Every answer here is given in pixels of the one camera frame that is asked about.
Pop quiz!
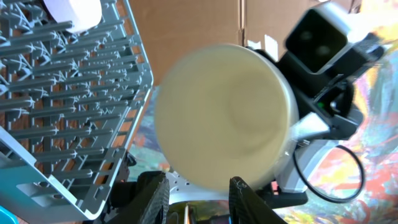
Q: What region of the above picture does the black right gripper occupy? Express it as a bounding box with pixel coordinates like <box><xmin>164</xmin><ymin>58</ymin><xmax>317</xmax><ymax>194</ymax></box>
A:
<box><xmin>248</xmin><ymin>46</ymin><xmax>364</xmax><ymax>141</ymax></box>

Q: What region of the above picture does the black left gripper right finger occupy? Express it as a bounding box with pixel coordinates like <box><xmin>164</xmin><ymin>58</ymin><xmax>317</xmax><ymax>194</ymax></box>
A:
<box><xmin>229</xmin><ymin>177</ymin><xmax>286</xmax><ymax>224</ymax></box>

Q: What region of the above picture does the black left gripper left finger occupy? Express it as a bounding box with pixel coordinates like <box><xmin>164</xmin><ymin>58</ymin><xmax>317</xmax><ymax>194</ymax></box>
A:
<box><xmin>107</xmin><ymin>172</ymin><xmax>170</xmax><ymax>224</ymax></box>

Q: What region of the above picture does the cream cup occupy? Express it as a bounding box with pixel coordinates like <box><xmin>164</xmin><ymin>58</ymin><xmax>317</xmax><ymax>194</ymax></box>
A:
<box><xmin>154</xmin><ymin>44</ymin><xmax>299</xmax><ymax>192</ymax></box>

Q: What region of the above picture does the small pink bowl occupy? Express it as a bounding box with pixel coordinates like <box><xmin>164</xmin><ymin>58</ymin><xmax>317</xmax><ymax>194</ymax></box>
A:
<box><xmin>44</xmin><ymin>0</ymin><xmax>102</xmax><ymax>34</ymax></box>

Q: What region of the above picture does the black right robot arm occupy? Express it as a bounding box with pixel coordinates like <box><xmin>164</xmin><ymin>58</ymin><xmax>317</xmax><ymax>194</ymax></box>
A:
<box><xmin>155</xmin><ymin>45</ymin><xmax>341</xmax><ymax>223</ymax></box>

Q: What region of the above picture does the grey dishwasher rack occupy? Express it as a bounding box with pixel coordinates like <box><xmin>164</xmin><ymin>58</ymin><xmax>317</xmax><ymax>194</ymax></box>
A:
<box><xmin>1</xmin><ymin>0</ymin><xmax>153</xmax><ymax>223</ymax></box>

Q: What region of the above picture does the teal serving tray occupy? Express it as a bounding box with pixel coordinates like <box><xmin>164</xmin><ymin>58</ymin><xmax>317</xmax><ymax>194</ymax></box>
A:
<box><xmin>0</xmin><ymin>206</ymin><xmax>19</xmax><ymax>224</ymax></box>

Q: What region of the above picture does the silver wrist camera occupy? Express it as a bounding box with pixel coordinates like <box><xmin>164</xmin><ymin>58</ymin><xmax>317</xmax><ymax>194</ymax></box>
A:
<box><xmin>285</xmin><ymin>2</ymin><xmax>385</xmax><ymax>75</ymax></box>

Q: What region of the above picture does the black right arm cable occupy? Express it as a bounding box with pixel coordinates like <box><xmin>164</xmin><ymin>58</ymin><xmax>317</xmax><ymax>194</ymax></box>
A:
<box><xmin>292</xmin><ymin>141</ymin><xmax>365</xmax><ymax>204</ymax></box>

